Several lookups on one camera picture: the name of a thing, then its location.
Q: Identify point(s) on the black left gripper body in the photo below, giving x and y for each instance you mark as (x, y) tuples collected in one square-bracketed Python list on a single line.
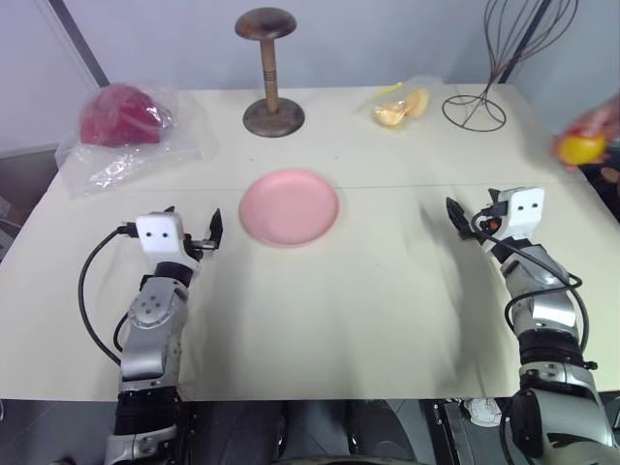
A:
[(201, 245)]

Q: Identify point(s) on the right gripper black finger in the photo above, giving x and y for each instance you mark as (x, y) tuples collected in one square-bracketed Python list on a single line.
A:
[(494, 196), (460, 218)]

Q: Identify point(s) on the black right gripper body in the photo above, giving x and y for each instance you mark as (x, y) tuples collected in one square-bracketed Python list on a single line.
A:
[(496, 213)]

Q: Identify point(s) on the yellow orange round fruit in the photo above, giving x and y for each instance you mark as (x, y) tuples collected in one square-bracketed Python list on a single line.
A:
[(581, 147)]

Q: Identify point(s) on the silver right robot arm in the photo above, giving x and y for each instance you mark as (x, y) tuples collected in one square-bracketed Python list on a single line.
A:
[(547, 310)]

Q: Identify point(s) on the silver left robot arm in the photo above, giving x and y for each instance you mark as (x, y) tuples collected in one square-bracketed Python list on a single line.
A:
[(150, 319)]

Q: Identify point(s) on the pink round plate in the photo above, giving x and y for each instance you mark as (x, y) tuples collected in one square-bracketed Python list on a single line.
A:
[(289, 207)]

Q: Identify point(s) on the person's bare hand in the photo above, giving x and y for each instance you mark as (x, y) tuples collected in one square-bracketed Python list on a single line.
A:
[(598, 118)]

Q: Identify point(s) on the clear plastic bag, red item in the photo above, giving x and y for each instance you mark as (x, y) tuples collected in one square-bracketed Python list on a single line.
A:
[(121, 164)]

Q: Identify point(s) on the dark red round item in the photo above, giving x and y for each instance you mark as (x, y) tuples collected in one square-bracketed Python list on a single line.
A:
[(121, 116)]

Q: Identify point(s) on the dark floral patterned cloth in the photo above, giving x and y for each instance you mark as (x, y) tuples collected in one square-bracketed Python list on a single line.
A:
[(605, 186)]

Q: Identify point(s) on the pale yellow food pieces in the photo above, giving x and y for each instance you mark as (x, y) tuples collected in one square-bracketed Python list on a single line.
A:
[(409, 106)]

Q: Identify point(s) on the clear plastic bag, yellow pieces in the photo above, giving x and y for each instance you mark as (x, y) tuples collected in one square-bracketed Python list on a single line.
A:
[(387, 94)]

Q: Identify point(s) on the brown wooden hat stand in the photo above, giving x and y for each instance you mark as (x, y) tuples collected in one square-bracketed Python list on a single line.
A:
[(267, 63)]

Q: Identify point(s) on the small white round part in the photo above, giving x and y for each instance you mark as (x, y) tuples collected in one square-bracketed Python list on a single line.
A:
[(483, 412)]

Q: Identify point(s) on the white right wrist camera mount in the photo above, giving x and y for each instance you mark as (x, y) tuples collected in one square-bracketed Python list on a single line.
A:
[(523, 210)]

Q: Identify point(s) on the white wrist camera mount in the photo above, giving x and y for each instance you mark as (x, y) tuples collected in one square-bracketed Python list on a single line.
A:
[(162, 237), (523, 210)]

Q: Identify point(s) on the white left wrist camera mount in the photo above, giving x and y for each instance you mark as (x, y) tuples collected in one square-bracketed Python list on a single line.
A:
[(162, 237)]

